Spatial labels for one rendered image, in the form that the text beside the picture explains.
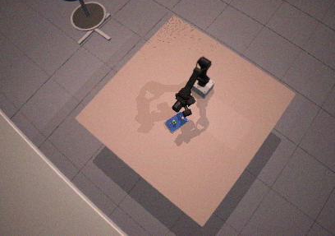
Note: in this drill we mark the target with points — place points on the blue circuit board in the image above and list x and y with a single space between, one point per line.
176 121

